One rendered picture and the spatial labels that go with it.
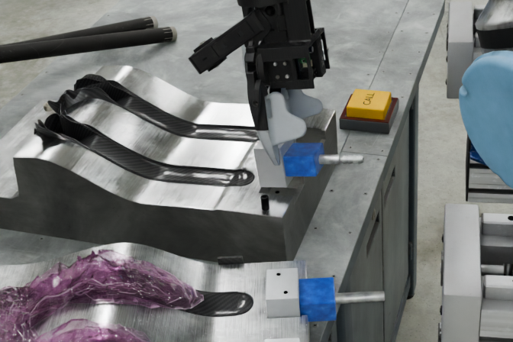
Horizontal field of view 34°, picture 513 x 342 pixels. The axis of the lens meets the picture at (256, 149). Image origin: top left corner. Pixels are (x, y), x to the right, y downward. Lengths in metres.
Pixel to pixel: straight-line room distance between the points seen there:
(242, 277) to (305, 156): 0.17
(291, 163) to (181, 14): 0.83
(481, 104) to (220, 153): 0.62
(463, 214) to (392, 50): 0.76
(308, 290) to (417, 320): 1.22
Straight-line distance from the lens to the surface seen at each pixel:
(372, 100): 1.36
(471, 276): 0.80
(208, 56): 1.03
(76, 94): 1.26
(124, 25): 1.72
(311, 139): 1.21
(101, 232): 1.18
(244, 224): 1.06
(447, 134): 2.83
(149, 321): 0.94
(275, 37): 1.00
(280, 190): 1.13
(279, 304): 0.95
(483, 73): 0.59
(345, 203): 1.20
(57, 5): 4.15
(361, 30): 1.67
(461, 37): 1.20
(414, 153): 1.93
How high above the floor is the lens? 1.52
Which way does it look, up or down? 33 degrees down
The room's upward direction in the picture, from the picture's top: 6 degrees counter-clockwise
